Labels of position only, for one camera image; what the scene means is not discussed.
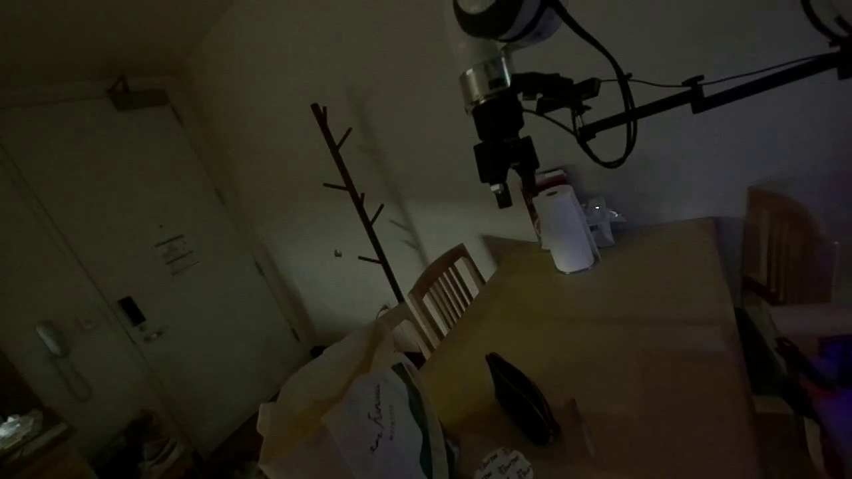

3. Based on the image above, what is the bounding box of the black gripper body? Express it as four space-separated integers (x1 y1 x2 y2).
472 89 542 194

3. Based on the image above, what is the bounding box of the white paper shopping bag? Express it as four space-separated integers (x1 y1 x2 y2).
256 304 457 479

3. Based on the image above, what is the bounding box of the wooden slat-back chair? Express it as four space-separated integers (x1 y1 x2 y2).
401 242 491 357
741 184 841 309

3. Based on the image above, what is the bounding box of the white bag on table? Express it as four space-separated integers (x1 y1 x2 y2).
584 194 626 250

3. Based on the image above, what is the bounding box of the door lock keypad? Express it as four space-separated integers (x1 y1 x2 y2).
115 292 171 345

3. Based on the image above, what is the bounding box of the black cable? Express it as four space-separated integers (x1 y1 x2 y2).
548 0 645 169

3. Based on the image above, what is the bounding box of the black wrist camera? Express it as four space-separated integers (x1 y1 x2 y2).
513 68 605 116

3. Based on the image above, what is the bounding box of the dark shoe pile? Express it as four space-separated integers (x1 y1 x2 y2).
91 407 198 479

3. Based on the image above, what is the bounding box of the dark door closer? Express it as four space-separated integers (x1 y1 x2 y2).
103 73 171 113

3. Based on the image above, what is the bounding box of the wooden shelf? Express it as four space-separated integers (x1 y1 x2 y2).
0 401 91 479

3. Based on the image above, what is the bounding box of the black coat rack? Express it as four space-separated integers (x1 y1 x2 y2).
308 101 409 309

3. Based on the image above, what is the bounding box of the white door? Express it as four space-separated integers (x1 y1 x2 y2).
0 83 317 459

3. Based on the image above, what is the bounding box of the tall white bottle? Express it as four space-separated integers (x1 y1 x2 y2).
529 168 598 276

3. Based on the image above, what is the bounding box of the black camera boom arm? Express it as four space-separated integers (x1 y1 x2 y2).
574 41 852 143

